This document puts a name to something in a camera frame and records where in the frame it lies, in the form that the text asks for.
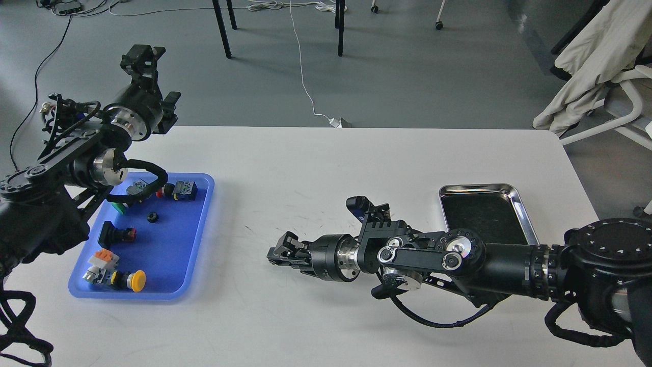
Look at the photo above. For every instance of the silver metal tray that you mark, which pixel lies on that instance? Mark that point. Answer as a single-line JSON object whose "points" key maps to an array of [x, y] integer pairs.
{"points": [[494, 211]]}

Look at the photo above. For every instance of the beige cloth on chair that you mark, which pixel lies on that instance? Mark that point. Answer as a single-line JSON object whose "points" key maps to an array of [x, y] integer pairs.
{"points": [[609, 44]]}

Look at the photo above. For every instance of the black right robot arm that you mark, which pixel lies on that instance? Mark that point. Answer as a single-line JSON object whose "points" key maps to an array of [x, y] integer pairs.
{"points": [[598, 280]]}

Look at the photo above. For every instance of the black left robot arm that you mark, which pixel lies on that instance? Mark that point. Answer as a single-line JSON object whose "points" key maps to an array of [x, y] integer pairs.
{"points": [[46, 206]]}

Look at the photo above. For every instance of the blue plastic tray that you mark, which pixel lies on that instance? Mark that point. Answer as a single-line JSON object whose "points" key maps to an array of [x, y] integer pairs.
{"points": [[166, 250]]}

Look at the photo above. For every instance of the white power adapter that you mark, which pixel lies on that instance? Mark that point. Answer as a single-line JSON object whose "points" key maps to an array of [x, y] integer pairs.
{"points": [[339, 123]]}

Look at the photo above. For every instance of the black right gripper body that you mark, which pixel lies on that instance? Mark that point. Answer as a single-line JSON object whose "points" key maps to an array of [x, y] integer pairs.
{"points": [[334, 258]]}

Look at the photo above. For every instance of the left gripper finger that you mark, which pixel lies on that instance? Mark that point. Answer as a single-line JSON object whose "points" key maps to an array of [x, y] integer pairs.
{"points": [[141, 64], [168, 117]]}

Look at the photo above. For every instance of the red push button switch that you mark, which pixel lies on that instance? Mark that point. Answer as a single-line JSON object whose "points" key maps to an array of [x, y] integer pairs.
{"points": [[181, 190]]}

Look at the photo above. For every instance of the white chair frame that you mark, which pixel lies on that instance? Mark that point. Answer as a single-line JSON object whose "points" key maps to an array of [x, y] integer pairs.
{"points": [[628, 101]]}

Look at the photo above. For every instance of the black push button switch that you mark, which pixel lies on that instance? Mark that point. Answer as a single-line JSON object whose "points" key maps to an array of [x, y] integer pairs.
{"points": [[110, 235]]}

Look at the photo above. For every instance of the black table leg left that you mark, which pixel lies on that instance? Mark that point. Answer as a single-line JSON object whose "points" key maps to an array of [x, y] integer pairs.
{"points": [[221, 24]]}

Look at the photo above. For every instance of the yellow push button switch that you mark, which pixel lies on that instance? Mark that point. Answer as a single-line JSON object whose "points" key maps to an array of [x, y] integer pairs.
{"points": [[134, 281]]}

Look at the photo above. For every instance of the black table leg right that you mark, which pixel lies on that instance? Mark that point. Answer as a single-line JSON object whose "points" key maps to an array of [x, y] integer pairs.
{"points": [[339, 25]]}

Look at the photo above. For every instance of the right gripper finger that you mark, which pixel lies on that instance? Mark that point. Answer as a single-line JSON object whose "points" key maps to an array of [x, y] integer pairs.
{"points": [[289, 244], [300, 261]]}

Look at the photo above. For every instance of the black table leg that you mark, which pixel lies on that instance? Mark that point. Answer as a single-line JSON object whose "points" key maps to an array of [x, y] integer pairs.
{"points": [[221, 24], [339, 25]]}

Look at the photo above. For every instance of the orange white terminal block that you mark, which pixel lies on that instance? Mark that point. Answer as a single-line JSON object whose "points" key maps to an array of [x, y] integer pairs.
{"points": [[104, 264]]}

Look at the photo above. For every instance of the small black gear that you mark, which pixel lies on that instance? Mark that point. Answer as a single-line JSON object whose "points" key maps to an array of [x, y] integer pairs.
{"points": [[152, 217]]}

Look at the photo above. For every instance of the green push button switch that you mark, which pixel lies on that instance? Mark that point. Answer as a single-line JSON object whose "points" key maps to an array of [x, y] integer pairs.
{"points": [[122, 206]]}

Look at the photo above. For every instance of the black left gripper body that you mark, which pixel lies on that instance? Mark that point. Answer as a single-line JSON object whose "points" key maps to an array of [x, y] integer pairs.
{"points": [[136, 110]]}

